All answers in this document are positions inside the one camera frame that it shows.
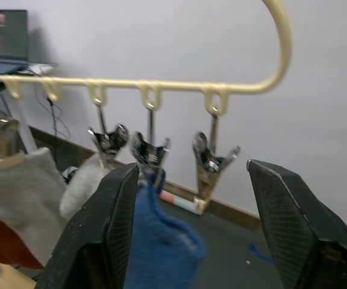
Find orange sock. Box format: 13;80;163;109
0;219;45;270

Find pink and blue roll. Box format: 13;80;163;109
158;192;199;214

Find laptop computer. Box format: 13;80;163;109
0;9;31;75

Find metal clip cream tips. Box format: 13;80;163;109
130;107;171;178
0;113;27;171
87;102;130;171
192;113;241;215

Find grey sock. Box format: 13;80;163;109
0;146;72;267

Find blue thread scrap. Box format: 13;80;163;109
248;243;274;265

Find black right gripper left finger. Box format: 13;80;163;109
34;163;140;289

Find black cable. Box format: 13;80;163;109
25;67;71;163

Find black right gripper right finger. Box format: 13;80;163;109
246;159;347;289

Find cream clip hanger frame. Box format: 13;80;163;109
0;0;293;117

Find blue sock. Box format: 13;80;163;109
124;168;207;289

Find white fuzzy sock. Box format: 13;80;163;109
59;152;117;221

